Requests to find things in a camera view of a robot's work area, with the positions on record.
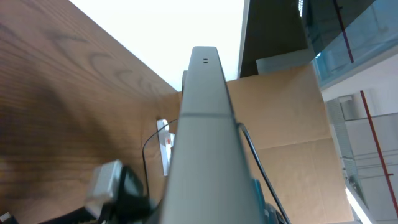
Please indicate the white power strip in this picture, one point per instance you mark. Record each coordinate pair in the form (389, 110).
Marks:
(166, 143)

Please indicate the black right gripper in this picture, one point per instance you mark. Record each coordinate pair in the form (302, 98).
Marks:
(130, 206)

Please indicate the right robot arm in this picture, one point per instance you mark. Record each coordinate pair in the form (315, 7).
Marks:
(270, 211)

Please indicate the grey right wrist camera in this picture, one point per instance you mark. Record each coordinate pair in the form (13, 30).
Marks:
(103, 187)

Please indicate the brown cardboard panel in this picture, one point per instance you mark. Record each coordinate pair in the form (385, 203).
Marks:
(285, 116)

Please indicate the red vertical pole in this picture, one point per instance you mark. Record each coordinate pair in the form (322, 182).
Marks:
(369, 30)

